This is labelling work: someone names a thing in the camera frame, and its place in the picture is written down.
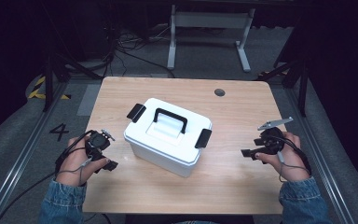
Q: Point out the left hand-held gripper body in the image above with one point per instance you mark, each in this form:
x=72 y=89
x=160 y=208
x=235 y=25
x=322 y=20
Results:
x=98 y=142

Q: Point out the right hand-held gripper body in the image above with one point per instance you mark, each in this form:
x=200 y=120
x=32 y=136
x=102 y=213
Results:
x=272 y=140

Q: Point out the person's right hand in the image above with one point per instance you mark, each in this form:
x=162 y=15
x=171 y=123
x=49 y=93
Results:
x=290 y=165

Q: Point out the person's left hand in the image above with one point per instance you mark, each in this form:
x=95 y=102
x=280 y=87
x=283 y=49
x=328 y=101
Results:
x=74 y=165

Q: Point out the grey floor plate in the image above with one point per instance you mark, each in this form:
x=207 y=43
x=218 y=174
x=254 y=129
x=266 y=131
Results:
x=88 y=99

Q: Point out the black metal stand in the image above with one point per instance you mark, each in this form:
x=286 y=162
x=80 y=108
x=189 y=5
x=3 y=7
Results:
x=303 y=87
x=48 y=84

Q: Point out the grey round table grommet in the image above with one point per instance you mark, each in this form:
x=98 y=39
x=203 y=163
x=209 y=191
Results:
x=219 y=92

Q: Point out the yellow black floor tape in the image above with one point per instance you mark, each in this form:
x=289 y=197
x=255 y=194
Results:
x=37 y=91

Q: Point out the aluminium floor rail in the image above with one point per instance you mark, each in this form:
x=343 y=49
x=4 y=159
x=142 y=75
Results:
x=320 y=155
x=21 y=158

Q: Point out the white metal table frame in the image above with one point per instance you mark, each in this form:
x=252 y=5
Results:
x=209 y=20

